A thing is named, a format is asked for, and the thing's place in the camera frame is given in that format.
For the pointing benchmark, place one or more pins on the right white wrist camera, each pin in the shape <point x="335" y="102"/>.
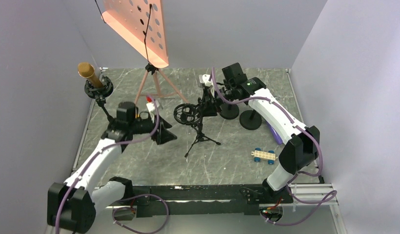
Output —
<point x="206" y="80"/>

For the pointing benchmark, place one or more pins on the toy brick car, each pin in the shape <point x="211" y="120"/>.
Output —
<point x="259" y="155"/>

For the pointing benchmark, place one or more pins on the black tripod mic stand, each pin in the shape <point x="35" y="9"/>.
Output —
<point x="189" y="114"/>

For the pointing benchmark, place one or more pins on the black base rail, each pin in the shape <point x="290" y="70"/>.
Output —
<point x="247" y="199"/>

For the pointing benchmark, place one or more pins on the gold microphone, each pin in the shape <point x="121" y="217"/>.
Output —
<point x="87" y="71"/>

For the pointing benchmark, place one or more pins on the black shock-mount stand left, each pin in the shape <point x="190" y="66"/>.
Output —
<point x="100" y="94"/>

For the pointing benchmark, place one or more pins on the pink music stand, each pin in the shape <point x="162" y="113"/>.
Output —
<point x="141" y="24"/>

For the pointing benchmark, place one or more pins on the purple microphone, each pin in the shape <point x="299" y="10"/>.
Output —
<point x="275" y="135"/>

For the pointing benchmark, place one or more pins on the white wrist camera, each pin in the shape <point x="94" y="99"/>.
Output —
<point x="153" y="106"/>
<point x="206" y="80"/>

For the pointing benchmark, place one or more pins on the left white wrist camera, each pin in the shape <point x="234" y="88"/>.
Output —
<point x="153" y="106"/>

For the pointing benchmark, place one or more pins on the black round-base stand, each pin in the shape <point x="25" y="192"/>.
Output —
<point x="229" y="111"/>
<point x="250" y="120"/>

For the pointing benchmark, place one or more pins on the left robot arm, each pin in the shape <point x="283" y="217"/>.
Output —
<point x="74" y="204"/>

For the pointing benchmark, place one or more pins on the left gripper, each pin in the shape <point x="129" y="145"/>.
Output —
<point x="164" y="135"/>

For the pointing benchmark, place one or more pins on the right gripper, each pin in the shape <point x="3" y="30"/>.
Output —
<point x="209" y="108"/>

